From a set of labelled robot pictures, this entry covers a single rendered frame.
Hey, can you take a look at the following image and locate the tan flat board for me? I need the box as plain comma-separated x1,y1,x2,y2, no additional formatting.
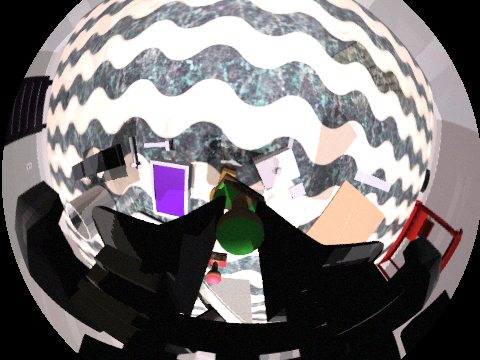
305,180,385,245

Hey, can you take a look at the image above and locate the white card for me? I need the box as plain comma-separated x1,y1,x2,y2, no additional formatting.
268,197,311,228

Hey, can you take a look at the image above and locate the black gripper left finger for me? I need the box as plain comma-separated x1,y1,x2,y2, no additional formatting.
92,195,227,316

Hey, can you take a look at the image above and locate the red-handled fail stamp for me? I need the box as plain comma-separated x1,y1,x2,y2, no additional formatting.
205,251,227,284

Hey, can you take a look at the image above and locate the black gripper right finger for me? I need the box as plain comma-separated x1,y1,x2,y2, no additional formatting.
256,201,384,323

